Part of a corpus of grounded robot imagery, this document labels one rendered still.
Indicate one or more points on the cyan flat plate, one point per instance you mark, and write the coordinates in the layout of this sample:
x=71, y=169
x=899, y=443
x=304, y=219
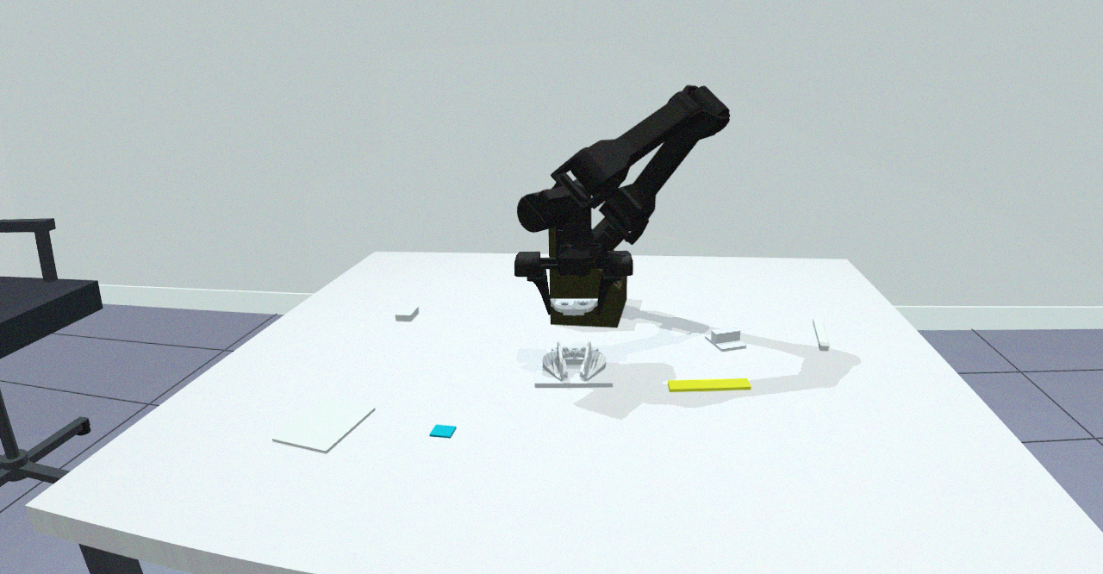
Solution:
x=442, y=431

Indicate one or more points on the yellow rectangular plate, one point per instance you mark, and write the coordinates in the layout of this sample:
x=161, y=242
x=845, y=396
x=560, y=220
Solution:
x=709, y=384

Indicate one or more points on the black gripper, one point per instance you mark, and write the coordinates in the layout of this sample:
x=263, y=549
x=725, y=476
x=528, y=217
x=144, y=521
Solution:
x=532, y=266

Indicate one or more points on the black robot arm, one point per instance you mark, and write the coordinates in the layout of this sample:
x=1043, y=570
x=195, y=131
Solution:
x=689, y=116

